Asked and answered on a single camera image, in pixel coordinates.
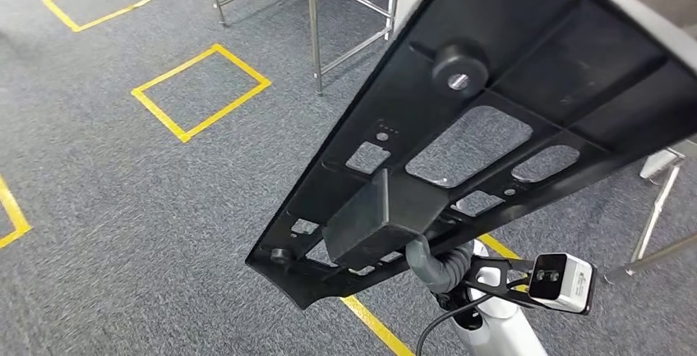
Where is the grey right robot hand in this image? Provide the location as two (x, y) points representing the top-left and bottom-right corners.
(404, 233), (445, 294)

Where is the black plastic frame part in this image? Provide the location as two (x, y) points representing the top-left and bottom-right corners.
(245, 0), (697, 311)

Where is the yellow floor tape square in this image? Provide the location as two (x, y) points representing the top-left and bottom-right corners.
(42, 0), (152, 34)
(339, 232), (527, 356)
(130, 43), (272, 145)
(0, 173), (32, 251)

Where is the empty steel table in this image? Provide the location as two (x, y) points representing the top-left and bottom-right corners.
(173, 0), (405, 97)

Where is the black cable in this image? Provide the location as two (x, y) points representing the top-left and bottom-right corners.
(415, 279), (532, 356)

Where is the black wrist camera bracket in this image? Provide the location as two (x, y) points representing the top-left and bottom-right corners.
(463, 255), (540, 311)

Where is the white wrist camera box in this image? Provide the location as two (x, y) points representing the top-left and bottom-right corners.
(527, 252), (598, 317)

